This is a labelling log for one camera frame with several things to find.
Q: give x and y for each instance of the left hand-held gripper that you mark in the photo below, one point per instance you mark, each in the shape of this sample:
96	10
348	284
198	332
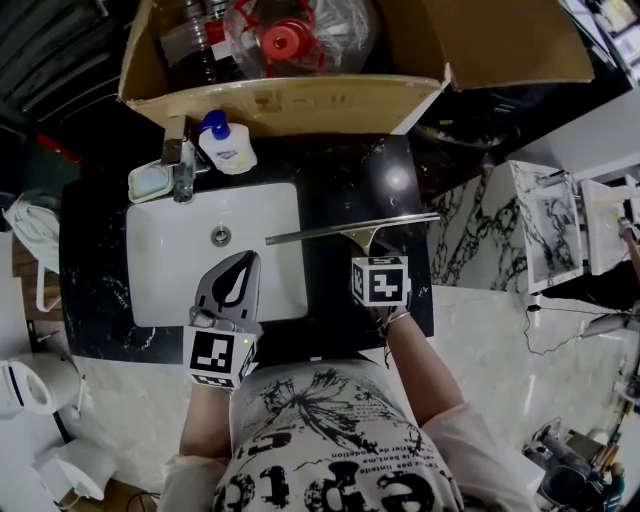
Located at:
210	352

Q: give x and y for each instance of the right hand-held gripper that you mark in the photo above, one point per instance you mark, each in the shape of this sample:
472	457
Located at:
385	282

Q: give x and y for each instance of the metal squeegee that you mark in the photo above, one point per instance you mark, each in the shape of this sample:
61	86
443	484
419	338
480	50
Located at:
350	230

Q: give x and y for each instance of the person's left forearm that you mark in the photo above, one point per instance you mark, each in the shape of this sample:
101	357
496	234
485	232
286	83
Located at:
207	425

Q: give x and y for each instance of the person's right forearm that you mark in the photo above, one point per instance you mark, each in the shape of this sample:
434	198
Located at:
425	375

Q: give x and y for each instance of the white sink basin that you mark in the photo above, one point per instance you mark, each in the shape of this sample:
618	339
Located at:
175	270

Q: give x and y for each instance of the white marble sink cabinet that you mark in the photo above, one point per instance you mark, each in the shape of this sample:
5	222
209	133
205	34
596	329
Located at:
475	235

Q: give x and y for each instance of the black marble vanity table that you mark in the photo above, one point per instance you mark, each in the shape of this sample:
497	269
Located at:
350	175

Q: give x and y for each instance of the chrome faucet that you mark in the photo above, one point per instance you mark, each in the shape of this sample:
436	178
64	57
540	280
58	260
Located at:
184	175

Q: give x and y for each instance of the white soap dish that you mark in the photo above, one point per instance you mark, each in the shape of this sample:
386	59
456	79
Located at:
147	181

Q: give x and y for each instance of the white soap bottle blue pump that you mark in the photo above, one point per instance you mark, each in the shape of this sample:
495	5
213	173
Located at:
230	150

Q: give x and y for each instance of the white printed shirt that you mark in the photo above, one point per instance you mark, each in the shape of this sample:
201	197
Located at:
340	450

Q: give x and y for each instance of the brown cardboard box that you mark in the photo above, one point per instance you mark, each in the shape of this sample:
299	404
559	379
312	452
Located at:
310	105

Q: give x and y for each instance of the white table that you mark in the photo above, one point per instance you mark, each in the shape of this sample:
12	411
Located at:
602	225

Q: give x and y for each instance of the red item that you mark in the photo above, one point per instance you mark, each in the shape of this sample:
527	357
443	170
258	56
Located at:
57	147

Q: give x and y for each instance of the white electric kettle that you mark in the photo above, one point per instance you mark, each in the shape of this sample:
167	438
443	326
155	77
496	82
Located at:
25	390

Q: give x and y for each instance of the white plastic container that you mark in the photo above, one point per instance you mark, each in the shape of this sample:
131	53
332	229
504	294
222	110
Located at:
80	470

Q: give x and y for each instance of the dark bottle with red label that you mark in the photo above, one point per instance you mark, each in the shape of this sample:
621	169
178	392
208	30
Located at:
200	45

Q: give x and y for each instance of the clear jug with red cap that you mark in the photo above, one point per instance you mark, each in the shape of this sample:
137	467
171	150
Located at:
285	42

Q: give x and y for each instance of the dark slatted panel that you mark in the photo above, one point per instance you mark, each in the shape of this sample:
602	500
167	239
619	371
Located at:
50	50

